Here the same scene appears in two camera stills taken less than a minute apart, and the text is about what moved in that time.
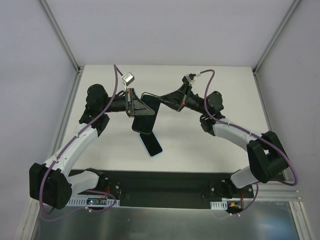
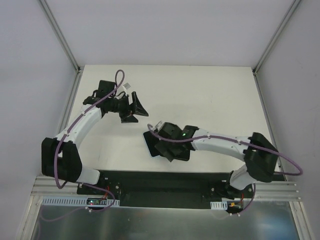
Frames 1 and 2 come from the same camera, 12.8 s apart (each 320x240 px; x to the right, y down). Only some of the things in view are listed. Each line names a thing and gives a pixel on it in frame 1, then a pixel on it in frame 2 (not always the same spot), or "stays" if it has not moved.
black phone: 144,123 → 181,153
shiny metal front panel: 264,220 stays
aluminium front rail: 275,191 stays
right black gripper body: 185,97 → 162,149
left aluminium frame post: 77,68 stays
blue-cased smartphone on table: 151,144 stays
